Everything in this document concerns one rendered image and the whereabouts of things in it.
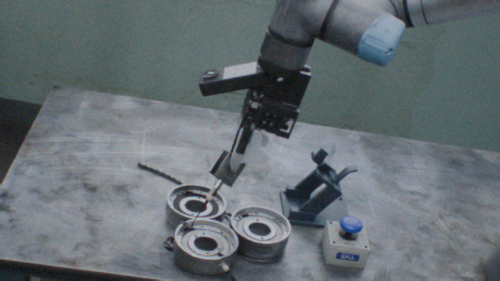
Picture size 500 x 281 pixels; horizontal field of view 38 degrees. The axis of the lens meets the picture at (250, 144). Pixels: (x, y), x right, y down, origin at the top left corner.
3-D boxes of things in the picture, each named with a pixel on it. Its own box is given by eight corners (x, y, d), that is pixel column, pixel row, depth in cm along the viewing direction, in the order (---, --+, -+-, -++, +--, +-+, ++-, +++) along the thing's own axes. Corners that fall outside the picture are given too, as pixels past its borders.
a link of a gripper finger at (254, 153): (260, 186, 123) (277, 138, 119) (226, 178, 122) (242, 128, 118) (260, 178, 125) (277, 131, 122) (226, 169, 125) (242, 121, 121)
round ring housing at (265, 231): (298, 250, 128) (303, 232, 126) (251, 269, 122) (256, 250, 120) (261, 218, 135) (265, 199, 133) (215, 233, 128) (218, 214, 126)
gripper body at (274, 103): (287, 143, 119) (312, 79, 113) (236, 129, 118) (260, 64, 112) (286, 120, 126) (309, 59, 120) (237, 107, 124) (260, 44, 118)
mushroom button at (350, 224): (335, 249, 126) (341, 226, 124) (332, 235, 130) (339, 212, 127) (358, 252, 126) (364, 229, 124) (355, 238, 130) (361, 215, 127)
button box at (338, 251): (324, 265, 126) (330, 242, 123) (321, 239, 132) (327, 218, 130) (370, 271, 127) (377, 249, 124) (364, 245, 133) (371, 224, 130)
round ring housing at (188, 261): (159, 248, 122) (161, 229, 120) (209, 230, 129) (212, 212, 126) (196, 286, 116) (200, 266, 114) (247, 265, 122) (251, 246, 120)
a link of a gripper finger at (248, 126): (244, 158, 119) (260, 110, 115) (234, 156, 119) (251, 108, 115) (243, 146, 123) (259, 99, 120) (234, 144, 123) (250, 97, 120)
